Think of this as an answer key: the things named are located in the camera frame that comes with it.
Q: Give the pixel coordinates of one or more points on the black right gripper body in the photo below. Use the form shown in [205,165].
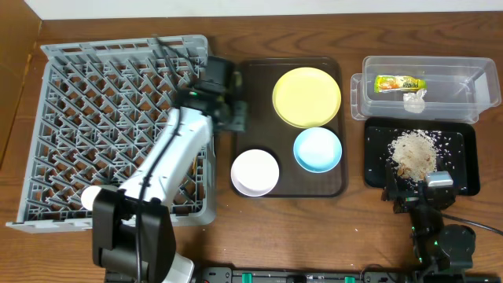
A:
[409,200]

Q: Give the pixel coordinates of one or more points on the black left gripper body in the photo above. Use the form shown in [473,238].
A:
[239,116]

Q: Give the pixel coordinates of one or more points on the rice food scraps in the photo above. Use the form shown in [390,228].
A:
[416,157]

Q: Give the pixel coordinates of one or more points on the pink white bowl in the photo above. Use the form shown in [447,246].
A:
[255,173]

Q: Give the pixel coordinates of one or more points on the yellow round plate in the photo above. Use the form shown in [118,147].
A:
[306,97]

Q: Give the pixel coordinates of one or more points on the light blue bowl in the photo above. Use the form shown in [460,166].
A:
[317,150]

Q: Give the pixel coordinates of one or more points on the white tissue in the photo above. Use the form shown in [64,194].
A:
[414,101]

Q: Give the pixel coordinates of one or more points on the green orange snack wrapper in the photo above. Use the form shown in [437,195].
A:
[387,83]

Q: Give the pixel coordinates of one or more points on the white cup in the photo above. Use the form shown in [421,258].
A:
[89,195]

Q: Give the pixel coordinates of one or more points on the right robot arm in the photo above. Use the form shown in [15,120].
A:
[444,251]

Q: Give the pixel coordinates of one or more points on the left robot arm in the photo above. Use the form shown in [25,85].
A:
[132,228]

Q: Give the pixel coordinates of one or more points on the black waste tray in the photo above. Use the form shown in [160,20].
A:
[455,144]

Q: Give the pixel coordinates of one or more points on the dark brown serving tray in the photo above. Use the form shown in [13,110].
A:
[267,131]

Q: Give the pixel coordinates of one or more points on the clear plastic bin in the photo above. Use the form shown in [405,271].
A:
[459,88]

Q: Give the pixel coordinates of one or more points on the grey plastic dish rack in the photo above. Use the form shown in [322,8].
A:
[101,108]

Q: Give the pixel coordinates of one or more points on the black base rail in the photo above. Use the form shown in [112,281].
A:
[228,275]

